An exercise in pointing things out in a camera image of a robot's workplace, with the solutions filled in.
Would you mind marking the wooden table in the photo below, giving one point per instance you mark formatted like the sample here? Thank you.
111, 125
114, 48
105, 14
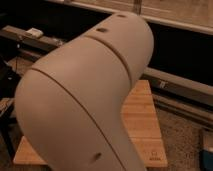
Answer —
143, 126

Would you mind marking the grey metal floor rail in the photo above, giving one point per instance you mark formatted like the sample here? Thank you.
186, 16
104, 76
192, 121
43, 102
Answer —
180, 70

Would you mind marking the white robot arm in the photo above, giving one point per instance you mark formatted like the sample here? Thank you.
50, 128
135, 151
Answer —
113, 54

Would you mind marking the small white box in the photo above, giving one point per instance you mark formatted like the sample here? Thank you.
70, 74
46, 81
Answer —
34, 33

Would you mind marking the black chair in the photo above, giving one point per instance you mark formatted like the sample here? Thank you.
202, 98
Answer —
8, 83

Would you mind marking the blue white container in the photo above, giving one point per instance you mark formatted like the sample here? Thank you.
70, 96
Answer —
206, 154

